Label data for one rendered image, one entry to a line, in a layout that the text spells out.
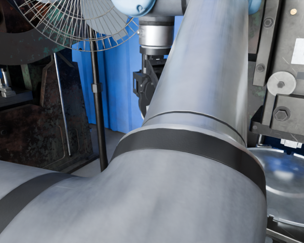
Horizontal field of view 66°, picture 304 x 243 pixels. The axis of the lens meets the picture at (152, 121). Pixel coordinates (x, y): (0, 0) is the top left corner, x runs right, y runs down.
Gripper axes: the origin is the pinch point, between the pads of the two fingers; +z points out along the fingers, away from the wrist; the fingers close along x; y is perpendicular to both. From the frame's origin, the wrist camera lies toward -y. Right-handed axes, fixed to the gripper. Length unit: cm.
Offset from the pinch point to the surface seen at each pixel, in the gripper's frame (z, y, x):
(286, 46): -21.1, -10.6, -24.5
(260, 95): -2.5, 7.8, -42.8
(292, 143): 3.0, -13.1, -32.6
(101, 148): 41, 66, 0
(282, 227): 7.8, -28.1, -11.7
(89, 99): 64, 222, -21
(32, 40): -12, 106, 26
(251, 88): -4.4, 10.8, -41.0
